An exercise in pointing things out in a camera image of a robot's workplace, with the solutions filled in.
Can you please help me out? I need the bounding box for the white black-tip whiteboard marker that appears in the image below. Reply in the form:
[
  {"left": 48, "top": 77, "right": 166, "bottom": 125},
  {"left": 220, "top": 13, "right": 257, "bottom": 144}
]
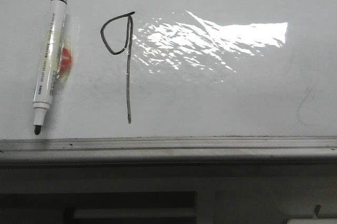
[{"left": 33, "top": 0, "right": 67, "bottom": 135}]

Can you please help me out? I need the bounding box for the white whiteboard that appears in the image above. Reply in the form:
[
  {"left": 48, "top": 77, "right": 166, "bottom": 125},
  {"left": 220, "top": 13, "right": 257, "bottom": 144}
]
[{"left": 1, "top": 0, "right": 336, "bottom": 140}]

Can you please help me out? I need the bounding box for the aluminium whiteboard tray frame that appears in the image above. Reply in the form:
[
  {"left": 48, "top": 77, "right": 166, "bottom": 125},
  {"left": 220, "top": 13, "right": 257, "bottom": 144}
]
[{"left": 1, "top": 136, "right": 336, "bottom": 167}]

